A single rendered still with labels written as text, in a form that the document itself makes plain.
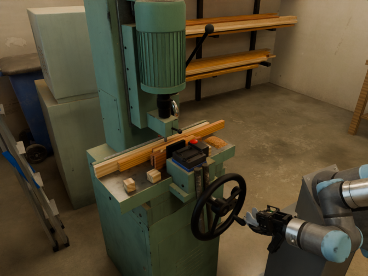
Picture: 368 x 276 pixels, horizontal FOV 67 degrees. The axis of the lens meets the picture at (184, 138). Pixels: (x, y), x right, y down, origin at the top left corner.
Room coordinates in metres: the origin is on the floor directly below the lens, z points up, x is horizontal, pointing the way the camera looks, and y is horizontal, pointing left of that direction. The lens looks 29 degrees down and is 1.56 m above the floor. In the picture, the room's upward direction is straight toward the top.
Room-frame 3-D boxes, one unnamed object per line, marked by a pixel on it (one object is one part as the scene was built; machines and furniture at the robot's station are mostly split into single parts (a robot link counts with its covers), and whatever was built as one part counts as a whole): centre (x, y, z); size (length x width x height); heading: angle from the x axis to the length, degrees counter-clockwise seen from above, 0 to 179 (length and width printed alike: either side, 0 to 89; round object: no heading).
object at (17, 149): (1.34, 0.95, 0.58); 0.27 x 0.25 x 1.16; 122
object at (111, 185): (0.97, 0.03, 0.87); 0.61 x 0.30 x 0.06; 130
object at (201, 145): (0.90, -0.03, 0.99); 0.13 x 0.11 x 0.06; 130
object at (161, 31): (1.07, 0.08, 1.35); 0.18 x 0.18 x 0.31
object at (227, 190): (1.12, -0.21, 0.58); 0.12 x 0.08 x 0.08; 40
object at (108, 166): (1.07, 0.11, 0.93); 0.60 x 0.02 x 0.05; 130
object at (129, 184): (0.81, 0.20, 0.92); 0.03 x 0.03 x 0.04; 35
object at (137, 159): (1.11, 0.03, 0.92); 0.60 x 0.02 x 0.04; 130
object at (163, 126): (1.08, 0.09, 1.03); 0.14 x 0.07 x 0.09; 40
